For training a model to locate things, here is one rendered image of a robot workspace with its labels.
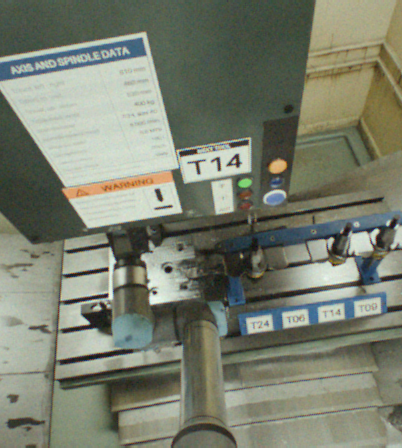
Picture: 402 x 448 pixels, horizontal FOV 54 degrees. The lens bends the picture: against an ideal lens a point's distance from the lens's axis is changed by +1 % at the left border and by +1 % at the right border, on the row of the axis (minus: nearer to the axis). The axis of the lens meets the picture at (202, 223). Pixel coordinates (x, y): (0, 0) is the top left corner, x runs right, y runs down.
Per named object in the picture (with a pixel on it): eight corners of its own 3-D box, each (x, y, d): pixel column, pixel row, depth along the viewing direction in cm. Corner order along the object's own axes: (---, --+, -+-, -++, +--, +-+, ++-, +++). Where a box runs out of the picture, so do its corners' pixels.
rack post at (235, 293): (245, 303, 128) (243, 264, 103) (229, 306, 128) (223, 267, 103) (240, 276, 134) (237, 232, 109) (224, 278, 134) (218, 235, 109)
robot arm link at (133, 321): (119, 353, 79) (106, 343, 72) (118, 301, 85) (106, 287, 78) (158, 346, 79) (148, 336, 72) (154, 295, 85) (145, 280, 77)
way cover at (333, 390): (394, 442, 128) (411, 438, 114) (120, 483, 130) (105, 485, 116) (361, 347, 144) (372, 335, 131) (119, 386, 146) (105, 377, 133)
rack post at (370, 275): (380, 282, 127) (412, 237, 102) (364, 285, 127) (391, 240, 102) (369, 255, 133) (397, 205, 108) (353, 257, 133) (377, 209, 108)
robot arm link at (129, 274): (107, 286, 78) (147, 280, 78) (106, 265, 80) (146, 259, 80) (117, 299, 84) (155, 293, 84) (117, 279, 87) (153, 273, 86)
